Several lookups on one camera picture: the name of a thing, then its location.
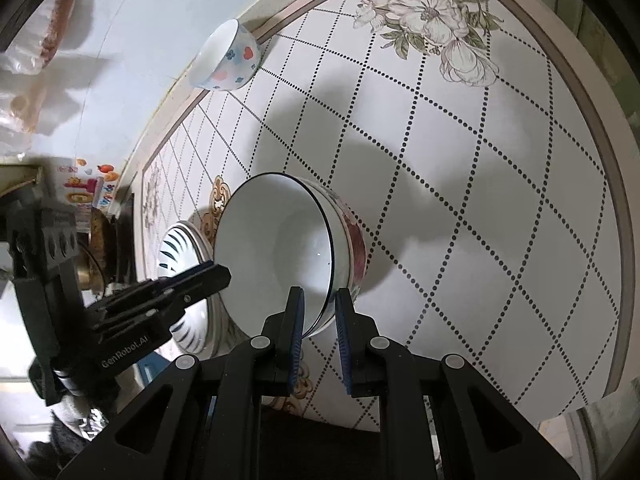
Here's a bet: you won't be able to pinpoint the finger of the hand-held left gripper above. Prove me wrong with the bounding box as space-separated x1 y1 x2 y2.
85 261 216 313
90 266 232 333

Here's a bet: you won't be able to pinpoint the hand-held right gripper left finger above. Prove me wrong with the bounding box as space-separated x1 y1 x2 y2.
55 286 306 480

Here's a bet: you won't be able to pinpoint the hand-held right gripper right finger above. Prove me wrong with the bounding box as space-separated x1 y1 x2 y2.
334 287 583 480

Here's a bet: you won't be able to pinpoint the white plate black stripes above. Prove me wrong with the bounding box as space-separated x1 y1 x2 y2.
156 221 216 356

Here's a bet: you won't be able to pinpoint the white bowl dark rim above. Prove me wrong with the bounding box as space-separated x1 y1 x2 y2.
214 172 333 346

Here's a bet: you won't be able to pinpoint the person's left forearm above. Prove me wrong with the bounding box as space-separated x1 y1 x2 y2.
20 395 121 471

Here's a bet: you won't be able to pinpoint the plastic bag orange contents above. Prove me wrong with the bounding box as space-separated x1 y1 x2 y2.
0 75 51 136

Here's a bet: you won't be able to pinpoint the floral diamond pattern tablecloth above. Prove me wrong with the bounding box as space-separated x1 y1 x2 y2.
140 0 636 433

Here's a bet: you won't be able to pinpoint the white bowl heart print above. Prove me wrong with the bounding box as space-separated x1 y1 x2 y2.
189 19 263 92

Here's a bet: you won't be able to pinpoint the plastic bag red chillies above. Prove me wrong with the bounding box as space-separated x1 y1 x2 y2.
37 0 83 68

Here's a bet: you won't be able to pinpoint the colourful wall stickers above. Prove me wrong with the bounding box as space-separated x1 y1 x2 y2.
55 157 123 211

